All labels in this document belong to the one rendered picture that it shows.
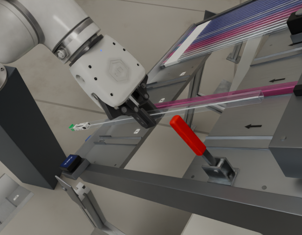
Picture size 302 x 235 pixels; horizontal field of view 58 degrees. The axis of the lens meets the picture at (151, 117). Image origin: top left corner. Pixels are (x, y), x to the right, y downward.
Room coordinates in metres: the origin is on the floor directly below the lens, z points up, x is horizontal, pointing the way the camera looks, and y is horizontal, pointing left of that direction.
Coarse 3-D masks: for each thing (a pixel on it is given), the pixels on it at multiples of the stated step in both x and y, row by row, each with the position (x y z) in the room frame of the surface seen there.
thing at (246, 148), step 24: (264, 48) 0.44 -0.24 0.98; (288, 48) 0.40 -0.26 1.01; (264, 72) 0.35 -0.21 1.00; (288, 72) 0.32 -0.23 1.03; (288, 96) 0.26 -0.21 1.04; (240, 120) 0.24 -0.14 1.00; (264, 120) 0.22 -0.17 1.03; (216, 144) 0.21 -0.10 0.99; (240, 144) 0.19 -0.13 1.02; (264, 144) 0.18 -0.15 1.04; (192, 168) 0.17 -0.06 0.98; (240, 168) 0.15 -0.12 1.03; (264, 168) 0.14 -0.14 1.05; (288, 192) 0.10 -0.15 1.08
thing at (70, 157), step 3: (69, 156) 0.29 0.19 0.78; (72, 156) 0.29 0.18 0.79; (75, 156) 0.28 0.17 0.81; (66, 159) 0.28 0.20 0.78; (69, 159) 0.28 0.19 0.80; (72, 159) 0.27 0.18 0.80; (63, 162) 0.28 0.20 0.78; (66, 162) 0.27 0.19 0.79; (69, 162) 0.27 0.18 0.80; (60, 165) 0.27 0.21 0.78; (63, 165) 0.26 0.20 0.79; (66, 165) 0.26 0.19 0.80
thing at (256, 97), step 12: (228, 96) 0.24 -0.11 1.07; (240, 96) 0.23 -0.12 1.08; (252, 96) 0.22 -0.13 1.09; (168, 108) 0.27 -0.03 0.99; (180, 108) 0.26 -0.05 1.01; (192, 108) 0.25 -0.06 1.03; (204, 108) 0.24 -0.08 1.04; (216, 108) 0.23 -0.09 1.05; (96, 120) 0.35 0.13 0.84; (108, 120) 0.33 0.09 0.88; (120, 120) 0.31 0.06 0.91; (132, 120) 0.29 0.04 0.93
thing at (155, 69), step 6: (192, 24) 0.86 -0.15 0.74; (186, 30) 0.83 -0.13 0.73; (174, 48) 0.73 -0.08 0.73; (168, 54) 0.70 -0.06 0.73; (162, 60) 0.67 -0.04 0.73; (156, 66) 0.64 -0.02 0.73; (150, 72) 0.61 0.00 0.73; (156, 72) 0.62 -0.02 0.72; (150, 78) 0.59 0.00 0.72; (108, 126) 0.41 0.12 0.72; (96, 132) 0.39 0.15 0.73; (102, 132) 0.39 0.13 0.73; (90, 138) 0.37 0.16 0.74; (96, 138) 0.37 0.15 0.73; (84, 144) 0.35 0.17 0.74; (90, 144) 0.36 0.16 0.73; (78, 150) 0.33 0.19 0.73; (84, 150) 0.34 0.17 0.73; (84, 156) 0.32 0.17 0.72
